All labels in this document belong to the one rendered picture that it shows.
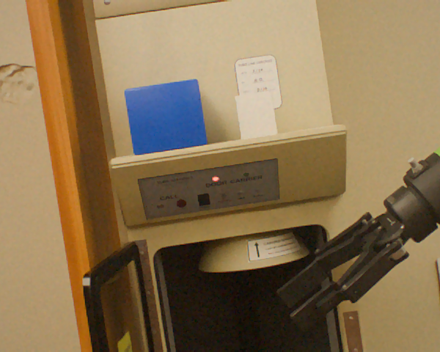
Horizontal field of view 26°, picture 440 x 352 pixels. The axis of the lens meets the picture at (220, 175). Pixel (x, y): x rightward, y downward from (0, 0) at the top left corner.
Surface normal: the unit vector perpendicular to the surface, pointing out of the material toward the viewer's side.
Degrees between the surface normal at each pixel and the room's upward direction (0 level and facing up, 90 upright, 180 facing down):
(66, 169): 90
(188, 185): 135
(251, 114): 90
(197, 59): 90
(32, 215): 90
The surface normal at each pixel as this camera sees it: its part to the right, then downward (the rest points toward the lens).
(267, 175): 0.12, 0.73
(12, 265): 0.03, 0.05
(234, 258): -0.42, -0.30
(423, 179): -0.48, -0.54
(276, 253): 0.29, -0.40
